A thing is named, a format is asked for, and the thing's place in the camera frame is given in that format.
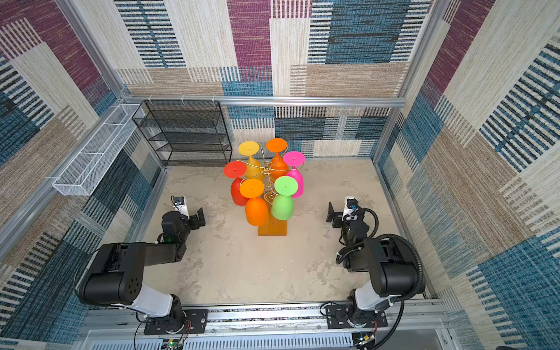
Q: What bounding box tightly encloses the orange wine glass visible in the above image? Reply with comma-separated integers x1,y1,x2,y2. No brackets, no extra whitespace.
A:
266,138,289,180
240,179,269,227

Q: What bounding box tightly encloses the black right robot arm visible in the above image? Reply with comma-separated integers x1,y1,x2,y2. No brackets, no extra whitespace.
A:
319,197,425,329

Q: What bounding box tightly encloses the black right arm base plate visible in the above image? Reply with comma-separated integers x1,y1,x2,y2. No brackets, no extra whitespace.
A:
320,303,388,329

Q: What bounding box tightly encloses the black mesh shelf rack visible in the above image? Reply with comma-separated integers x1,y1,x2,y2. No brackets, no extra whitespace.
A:
132,100,233,166

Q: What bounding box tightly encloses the pink wine glass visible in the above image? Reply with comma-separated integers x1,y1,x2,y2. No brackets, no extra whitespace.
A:
283,151,306,198

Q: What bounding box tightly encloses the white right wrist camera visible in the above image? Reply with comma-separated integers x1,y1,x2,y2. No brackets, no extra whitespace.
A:
342,196,360,223

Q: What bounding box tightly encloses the green wine glass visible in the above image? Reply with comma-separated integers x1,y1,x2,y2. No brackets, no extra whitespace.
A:
271,176,298,221

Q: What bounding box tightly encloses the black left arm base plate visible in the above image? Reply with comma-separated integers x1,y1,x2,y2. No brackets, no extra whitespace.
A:
143,309,209,335

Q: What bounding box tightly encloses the white mesh wall basket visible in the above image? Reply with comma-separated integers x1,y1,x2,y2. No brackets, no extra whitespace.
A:
53,104,139,196

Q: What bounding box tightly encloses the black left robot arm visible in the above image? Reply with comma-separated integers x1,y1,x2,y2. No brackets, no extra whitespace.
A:
77,209,206,335

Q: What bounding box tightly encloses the gold wire wine glass rack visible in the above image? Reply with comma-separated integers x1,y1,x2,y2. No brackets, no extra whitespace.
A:
242,141,303,236

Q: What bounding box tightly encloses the yellow wine glass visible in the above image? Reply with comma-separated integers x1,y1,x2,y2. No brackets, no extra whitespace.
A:
239,141,265,182

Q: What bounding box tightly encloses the orange wine glass back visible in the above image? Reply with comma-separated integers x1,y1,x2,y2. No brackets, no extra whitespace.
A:
266,138,289,180

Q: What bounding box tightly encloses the red wine glass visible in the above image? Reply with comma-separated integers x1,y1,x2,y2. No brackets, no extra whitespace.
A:
224,160,249,206

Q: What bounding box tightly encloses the orange wine glass front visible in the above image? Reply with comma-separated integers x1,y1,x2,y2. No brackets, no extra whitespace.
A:
240,179,269,227

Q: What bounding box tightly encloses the aluminium front rail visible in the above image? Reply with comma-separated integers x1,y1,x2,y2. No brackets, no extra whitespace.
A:
72,299,461,349

